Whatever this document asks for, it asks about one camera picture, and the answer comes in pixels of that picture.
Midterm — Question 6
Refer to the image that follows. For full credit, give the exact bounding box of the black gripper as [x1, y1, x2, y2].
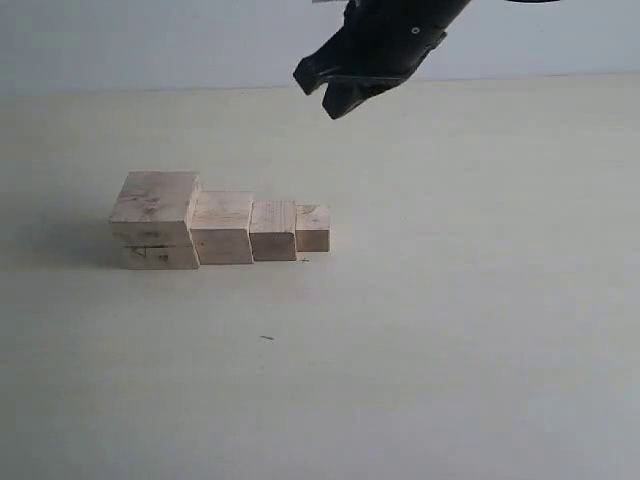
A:
[293, 0, 469, 120]

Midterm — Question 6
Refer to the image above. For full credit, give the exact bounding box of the smallest wooden cube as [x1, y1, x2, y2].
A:
[296, 204, 330, 252]

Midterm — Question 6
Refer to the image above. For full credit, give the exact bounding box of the medium small wooden cube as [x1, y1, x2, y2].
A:
[249, 200, 297, 262]

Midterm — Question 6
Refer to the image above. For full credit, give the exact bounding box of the second largest wooden block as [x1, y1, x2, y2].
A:
[191, 191, 254, 265]

